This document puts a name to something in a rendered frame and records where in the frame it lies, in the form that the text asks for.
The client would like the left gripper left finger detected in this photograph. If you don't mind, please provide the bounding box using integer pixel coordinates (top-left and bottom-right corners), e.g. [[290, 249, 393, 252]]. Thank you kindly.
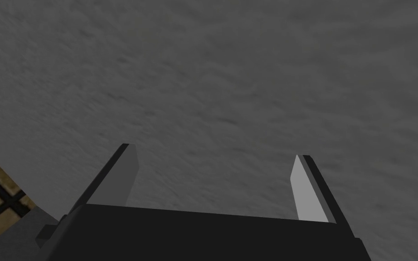
[[69, 143, 140, 214]]

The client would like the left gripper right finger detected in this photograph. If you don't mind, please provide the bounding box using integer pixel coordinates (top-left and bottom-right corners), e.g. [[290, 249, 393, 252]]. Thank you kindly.
[[290, 154, 355, 239]]

